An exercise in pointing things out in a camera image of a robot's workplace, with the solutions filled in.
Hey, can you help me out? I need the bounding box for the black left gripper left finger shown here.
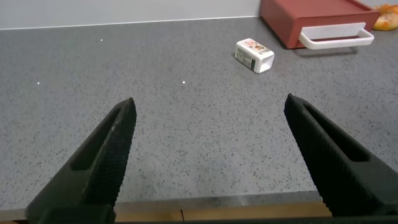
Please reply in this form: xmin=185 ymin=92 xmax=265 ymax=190
xmin=24 ymin=97 xmax=137 ymax=224

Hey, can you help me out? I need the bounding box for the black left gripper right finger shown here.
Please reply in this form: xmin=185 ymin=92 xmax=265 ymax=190
xmin=284 ymin=93 xmax=398 ymax=218

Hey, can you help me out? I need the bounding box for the red drawer with white handle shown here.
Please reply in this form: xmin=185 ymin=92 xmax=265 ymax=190
xmin=287 ymin=11 xmax=381 ymax=50

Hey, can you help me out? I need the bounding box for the red drawer case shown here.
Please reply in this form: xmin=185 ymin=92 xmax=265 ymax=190
xmin=259 ymin=0 xmax=376 ymax=49

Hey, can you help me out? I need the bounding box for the small white printed carton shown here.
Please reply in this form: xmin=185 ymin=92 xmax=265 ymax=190
xmin=234 ymin=37 xmax=275 ymax=74

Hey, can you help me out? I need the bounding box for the orange swirl bun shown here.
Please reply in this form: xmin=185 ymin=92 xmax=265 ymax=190
xmin=372 ymin=3 xmax=398 ymax=31

